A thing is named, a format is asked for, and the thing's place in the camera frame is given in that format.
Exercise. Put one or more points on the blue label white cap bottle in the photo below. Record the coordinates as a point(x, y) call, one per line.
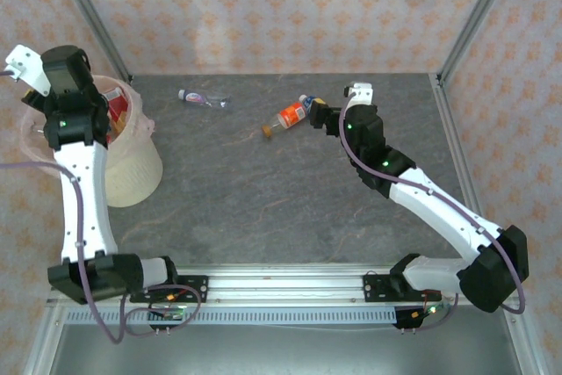
point(305, 99)

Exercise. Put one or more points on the orange label brown cap bottle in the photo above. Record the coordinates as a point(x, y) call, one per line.
point(292, 115)

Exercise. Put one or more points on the rectangular red label bottle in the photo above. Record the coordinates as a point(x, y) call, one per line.
point(116, 105)

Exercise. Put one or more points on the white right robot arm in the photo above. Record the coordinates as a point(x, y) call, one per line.
point(430, 212)

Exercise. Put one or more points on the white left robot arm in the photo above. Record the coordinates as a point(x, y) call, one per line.
point(83, 195)

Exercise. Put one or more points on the pink translucent bin liner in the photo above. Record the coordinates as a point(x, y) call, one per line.
point(147, 127)

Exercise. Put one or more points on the beige plastic bin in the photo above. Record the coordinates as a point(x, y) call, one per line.
point(131, 173)

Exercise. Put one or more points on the purple label plastic bottle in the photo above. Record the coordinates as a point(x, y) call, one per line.
point(197, 97)

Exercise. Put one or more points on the green right circuit board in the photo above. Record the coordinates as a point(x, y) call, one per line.
point(432, 310)

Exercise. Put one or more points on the green circuit board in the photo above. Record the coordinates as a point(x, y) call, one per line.
point(432, 310)
point(173, 314)

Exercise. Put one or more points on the green left circuit board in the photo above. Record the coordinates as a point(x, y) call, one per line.
point(173, 314)

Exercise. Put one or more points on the grey metal lower shelf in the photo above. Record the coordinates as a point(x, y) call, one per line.
point(285, 351)

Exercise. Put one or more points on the aluminium side rail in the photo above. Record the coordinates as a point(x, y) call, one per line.
point(456, 151)

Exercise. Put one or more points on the aluminium frame post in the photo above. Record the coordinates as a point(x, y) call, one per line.
point(92, 19)
point(476, 19)

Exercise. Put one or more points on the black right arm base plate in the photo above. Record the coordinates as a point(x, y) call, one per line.
point(375, 287)

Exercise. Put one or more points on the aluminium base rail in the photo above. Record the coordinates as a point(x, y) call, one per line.
point(285, 287)

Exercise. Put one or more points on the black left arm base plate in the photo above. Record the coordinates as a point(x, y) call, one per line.
point(195, 287)

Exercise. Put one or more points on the aluminium frame leg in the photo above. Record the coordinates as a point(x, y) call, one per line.
point(524, 340)
point(41, 340)

